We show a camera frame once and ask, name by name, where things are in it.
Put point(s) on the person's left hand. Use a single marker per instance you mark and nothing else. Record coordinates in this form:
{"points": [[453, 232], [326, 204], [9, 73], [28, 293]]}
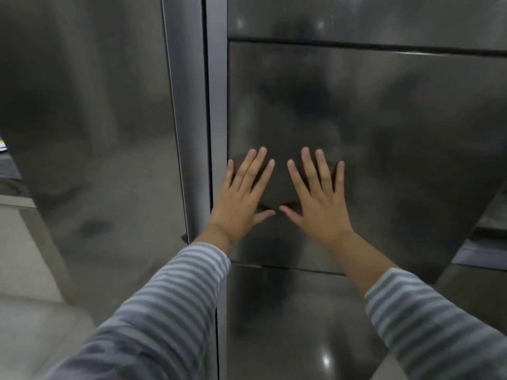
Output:
{"points": [[237, 209]]}

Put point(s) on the person's right hand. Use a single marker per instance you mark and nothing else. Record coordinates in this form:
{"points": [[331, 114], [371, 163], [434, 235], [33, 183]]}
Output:
{"points": [[323, 213]]}

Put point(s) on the person's left thumb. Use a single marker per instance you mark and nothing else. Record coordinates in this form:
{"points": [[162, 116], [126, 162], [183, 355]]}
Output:
{"points": [[264, 216]]}

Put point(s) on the person's right little finger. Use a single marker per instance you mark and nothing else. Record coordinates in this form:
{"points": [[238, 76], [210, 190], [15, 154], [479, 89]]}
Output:
{"points": [[339, 178]]}

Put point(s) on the person's left little finger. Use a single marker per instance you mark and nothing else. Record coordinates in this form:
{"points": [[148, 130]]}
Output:
{"points": [[229, 174]]}

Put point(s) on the person's right middle finger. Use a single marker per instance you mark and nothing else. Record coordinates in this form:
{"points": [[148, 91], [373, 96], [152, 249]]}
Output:
{"points": [[309, 168]]}

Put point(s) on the person's left middle finger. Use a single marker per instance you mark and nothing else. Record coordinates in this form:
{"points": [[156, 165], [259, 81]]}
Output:
{"points": [[253, 168]]}

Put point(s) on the person's right thumb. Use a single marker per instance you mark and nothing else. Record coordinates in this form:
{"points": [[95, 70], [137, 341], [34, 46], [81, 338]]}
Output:
{"points": [[291, 215]]}

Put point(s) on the steel refrigerator drawer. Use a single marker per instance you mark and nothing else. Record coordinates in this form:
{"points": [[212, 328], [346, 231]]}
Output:
{"points": [[285, 324], [396, 154]]}

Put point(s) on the person's right forearm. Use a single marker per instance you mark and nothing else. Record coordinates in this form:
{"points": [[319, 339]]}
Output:
{"points": [[412, 316]]}

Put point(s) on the person's left forearm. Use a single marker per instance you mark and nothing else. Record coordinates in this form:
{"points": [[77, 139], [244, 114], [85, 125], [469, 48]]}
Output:
{"points": [[166, 308]]}

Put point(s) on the steel refrigerator bottom drawer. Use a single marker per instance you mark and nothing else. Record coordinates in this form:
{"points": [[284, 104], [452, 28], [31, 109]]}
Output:
{"points": [[285, 324]]}

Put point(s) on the tall steel refrigerator door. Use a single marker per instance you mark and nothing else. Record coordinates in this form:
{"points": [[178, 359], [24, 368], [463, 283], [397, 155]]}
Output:
{"points": [[99, 134]]}

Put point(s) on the steel refrigerator short door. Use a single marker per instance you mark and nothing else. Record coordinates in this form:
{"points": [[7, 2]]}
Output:
{"points": [[356, 19]]}

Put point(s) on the dark grey side ledge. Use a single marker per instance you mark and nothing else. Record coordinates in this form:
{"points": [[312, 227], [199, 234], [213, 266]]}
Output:
{"points": [[485, 241]]}

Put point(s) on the light kitchen cabinet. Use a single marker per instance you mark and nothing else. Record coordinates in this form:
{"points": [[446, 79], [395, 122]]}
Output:
{"points": [[27, 249]]}

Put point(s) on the dark kitchen countertop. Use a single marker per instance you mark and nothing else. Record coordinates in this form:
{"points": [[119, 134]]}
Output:
{"points": [[10, 178]]}

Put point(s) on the small yellow white packet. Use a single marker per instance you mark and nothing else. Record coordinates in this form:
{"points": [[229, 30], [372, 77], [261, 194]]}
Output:
{"points": [[2, 147]]}

